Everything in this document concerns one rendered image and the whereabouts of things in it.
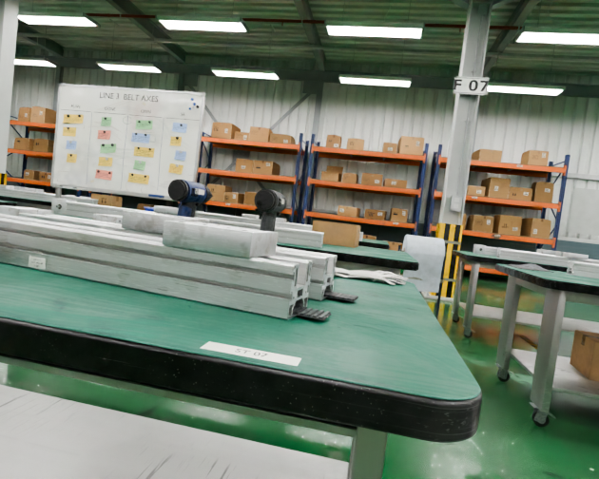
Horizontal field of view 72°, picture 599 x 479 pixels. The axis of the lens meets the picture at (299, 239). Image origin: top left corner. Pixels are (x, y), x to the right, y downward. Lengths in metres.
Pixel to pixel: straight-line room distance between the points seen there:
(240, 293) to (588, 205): 11.81
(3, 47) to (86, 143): 5.23
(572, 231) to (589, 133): 2.38
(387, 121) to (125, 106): 8.23
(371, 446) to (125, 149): 3.98
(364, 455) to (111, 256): 0.52
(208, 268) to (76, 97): 4.11
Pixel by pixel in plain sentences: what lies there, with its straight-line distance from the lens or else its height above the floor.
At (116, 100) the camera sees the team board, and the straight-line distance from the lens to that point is 4.45.
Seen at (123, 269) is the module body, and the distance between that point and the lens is 0.78.
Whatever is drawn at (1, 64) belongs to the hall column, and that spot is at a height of 3.00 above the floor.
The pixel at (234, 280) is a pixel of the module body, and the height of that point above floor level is 0.83.
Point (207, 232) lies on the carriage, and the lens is 0.67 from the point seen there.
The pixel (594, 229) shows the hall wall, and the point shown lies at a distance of 12.32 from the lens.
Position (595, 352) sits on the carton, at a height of 0.38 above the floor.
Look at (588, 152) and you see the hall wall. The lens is 12.38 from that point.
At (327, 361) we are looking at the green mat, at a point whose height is 0.78.
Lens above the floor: 0.94
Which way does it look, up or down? 3 degrees down
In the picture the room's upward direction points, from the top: 7 degrees clockwise
